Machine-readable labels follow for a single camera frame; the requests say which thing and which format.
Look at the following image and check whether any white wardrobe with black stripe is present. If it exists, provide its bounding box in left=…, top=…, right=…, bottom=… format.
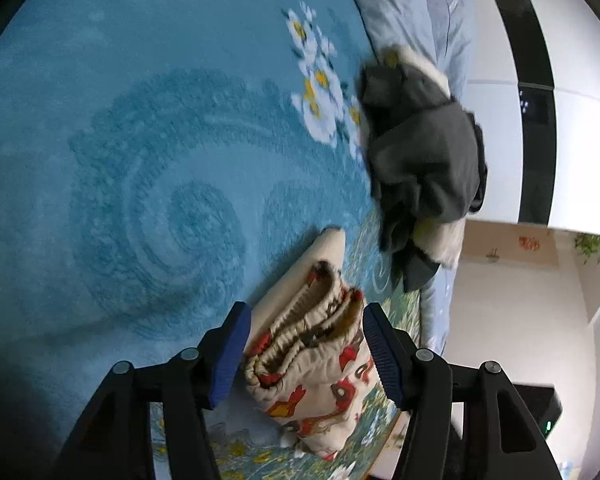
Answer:
left=450, top=0, right=600, bottom=239

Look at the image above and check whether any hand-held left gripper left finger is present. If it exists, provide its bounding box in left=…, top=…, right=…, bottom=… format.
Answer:
left=55, top=301, right=253, bottom=480

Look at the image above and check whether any blue floral blanket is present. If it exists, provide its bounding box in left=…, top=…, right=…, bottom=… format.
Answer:
left=0, top=0, right=431, bottom=480

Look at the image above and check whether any green hanging plant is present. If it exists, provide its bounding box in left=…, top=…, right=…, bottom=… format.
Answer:
left=574, top=233, right=600, bottom=266

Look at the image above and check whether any dark grey garment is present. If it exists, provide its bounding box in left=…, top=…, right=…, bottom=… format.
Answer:
left=357, top=62, right=483, bottom=293

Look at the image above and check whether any cream red-patterned garment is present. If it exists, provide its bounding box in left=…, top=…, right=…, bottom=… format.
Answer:
left=242, top=226, right=407, bottom=462

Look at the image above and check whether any grey-blue floral duvet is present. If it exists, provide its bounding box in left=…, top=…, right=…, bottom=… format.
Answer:
left=337, top=0, right=477, bottom=353

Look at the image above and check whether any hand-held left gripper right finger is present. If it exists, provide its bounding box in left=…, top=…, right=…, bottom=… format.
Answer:
left=362, top=302, right=563, bottom=480

